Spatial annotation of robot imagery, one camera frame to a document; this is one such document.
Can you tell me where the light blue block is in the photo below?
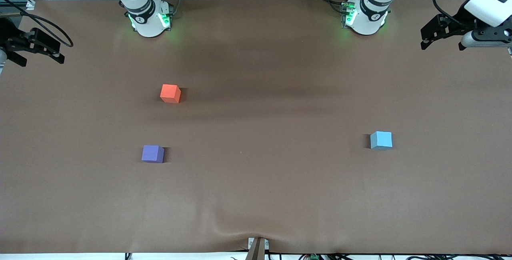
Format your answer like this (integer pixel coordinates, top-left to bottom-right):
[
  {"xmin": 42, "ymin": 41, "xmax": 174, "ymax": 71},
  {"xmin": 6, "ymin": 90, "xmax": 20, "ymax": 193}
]
[{"xmin": 370, "ymin": 131, "xmax": 393, "ymax": 150}]

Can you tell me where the orange block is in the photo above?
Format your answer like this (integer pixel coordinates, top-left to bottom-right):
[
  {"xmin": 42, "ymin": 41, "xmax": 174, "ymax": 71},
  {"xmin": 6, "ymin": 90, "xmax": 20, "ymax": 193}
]
[{"xmin": 160, "ymin": 84, "xmax": 182, "ymax": 104}]

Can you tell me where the purple block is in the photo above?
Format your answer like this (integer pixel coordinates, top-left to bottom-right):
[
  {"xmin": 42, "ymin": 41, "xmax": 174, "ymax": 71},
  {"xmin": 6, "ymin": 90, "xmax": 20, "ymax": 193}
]
[{"xmin": 141, "ymin": 145, "xmax": 165, "ymax": 164}]

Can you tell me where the brown table mat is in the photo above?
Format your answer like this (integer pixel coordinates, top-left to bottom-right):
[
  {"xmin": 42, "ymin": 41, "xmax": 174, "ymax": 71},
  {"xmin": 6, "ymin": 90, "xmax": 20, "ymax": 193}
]
[{"xmin": 0, "ymin": 0, "xmax": 512, "ymax": 254}]

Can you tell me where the white bracket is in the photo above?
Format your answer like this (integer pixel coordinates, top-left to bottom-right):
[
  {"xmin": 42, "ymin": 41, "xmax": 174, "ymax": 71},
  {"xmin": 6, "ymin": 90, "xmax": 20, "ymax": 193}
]
[{"xmin": 248, "ymin": 238, "xmax": 270, "ymax": 251}]

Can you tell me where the brown post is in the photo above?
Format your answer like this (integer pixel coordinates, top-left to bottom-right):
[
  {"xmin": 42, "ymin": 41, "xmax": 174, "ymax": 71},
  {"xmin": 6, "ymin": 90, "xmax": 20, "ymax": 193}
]
[{"xmin": 247, "ymin": 237, "xmax": 266, "ymax": 260}]

